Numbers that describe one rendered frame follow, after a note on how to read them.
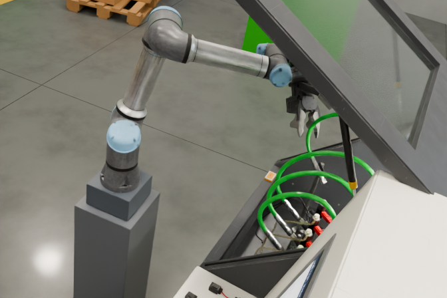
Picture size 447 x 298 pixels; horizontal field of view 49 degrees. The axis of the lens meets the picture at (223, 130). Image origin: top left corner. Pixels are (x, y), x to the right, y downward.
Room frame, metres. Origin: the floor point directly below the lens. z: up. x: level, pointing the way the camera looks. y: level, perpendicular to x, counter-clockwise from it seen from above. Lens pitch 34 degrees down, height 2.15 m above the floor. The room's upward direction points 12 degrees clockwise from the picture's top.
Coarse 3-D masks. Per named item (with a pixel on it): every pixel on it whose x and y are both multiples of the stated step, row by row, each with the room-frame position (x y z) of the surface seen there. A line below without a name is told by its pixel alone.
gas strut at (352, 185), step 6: (342, 120) 0.93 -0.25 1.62; (342, 126) 0.93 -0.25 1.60; (348, 126) 0.93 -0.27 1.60; (342, 132) 0.93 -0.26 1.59; (348, 132) 0.93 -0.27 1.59; (342, 138) 0.93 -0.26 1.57; (348, 138) 0.93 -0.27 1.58; (348, 144) 0.92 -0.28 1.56; (348, 150) 0.92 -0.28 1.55; (348, 156) 0.92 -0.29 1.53; (348, 162) 0.92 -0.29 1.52; (348, 168) 0.92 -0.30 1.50; (354, 168) 0.92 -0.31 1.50; (348, 174) 0.92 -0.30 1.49; (354, 174) 0.92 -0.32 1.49; (354, 180) 0.91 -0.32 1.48; (354, 186) 0.91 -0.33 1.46; (354, 192) 0.92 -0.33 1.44
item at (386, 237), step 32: (384, 192) 0.80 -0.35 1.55; (416, 192) 0.82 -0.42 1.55; (352, 224) 0.71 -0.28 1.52; (384, 224) 0.70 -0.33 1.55; (416, 224) 0.72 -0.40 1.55; (352, 256) 0.60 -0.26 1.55; (384, 256) 0.62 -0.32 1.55; (416, 256) 0.63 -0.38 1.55; (320, 288) 0.57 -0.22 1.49; (352, 288) 0.53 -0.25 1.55; (384, 288) 0.55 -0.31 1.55; (416, 288) 0.56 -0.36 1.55
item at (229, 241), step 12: (276, 168) 1.60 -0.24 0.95; (264, 180) 1.51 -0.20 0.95; (264, 192) 1.43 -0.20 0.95; (252, 204) 1.35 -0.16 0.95; (240, 216) 1.28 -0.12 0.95; (252, 216) 1.34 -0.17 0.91; (228, 228) 1.21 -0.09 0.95; (240, 228) 1.22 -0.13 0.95; (228, 240) 1.15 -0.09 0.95; (240, 240) 1.26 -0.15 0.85; (216, 252) 1.09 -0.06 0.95; (228, 252) 1.15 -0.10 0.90
